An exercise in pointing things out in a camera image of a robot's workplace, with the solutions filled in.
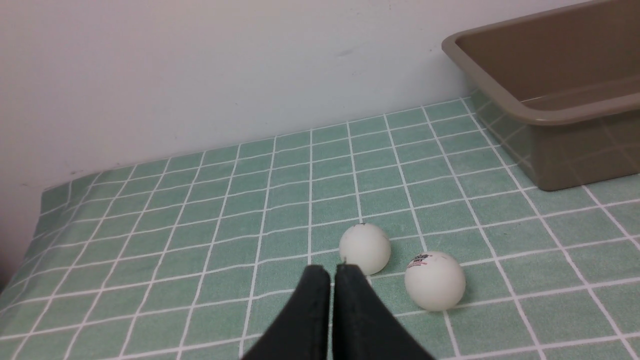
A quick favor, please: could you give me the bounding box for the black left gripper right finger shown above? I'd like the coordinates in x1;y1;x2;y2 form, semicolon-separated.
333;263;434;360

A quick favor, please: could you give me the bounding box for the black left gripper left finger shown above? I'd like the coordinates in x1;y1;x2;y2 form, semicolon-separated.
242;264;331;360

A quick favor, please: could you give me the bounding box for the white ball far left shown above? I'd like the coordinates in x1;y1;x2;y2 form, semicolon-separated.
339;223;392;276

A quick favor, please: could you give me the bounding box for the white ball with logo left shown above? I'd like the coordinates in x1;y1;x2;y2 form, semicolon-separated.
404;251;466;312

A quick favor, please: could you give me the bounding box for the green checkered tablecloth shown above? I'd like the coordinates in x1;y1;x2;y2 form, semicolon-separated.
0;98;640;360

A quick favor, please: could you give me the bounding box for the olive green plastic bin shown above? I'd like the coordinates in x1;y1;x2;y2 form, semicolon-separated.
441;0;640;192

